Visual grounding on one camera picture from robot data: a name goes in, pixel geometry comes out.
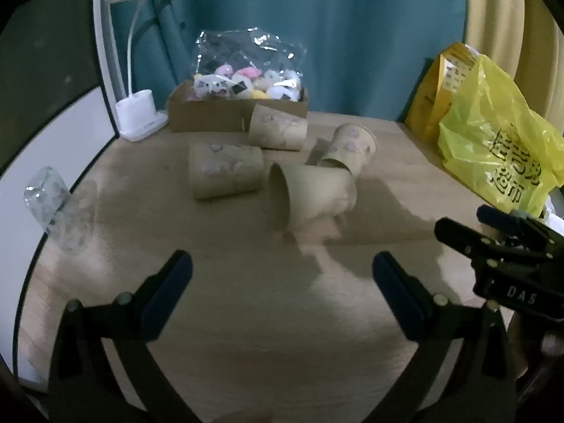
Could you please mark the teal curtain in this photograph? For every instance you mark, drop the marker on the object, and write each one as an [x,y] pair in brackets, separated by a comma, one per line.
[326,22]

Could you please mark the printed brown paper cup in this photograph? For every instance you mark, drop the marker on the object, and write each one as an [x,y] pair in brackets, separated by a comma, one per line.
[277,128]
[350,145]
[224,169]
[315,194]

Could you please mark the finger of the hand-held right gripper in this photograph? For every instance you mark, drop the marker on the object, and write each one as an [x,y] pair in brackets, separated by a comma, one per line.
[460,235]
[500,216]

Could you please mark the person's right hand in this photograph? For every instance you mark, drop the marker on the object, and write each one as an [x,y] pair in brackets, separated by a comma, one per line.
[553,343]

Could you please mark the yellow paper bag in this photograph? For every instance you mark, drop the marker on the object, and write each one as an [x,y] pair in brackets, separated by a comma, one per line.
[429,101]

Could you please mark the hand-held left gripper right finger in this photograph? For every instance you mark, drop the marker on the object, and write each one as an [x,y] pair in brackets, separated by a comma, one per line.
[396,293]

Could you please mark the clear plastic wrapper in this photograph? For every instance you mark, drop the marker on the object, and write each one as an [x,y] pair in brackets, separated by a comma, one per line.
[47,198]

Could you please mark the beige curtain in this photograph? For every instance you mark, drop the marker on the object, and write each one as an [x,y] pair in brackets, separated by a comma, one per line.
[502,13]

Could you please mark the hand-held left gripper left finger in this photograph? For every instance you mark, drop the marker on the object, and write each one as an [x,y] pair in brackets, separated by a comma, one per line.
[169,293]

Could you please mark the brown cardboard box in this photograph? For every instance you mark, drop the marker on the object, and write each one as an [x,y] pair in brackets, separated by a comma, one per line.
[207,114]

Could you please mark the white desk lamp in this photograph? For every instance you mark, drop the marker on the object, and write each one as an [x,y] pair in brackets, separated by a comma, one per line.
[139,116]

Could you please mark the yellow plastic bag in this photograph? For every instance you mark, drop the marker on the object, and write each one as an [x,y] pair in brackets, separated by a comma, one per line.
[498,141]

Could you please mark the clear bag of plush toys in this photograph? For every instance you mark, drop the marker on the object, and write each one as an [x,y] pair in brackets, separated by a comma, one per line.
[246,59]

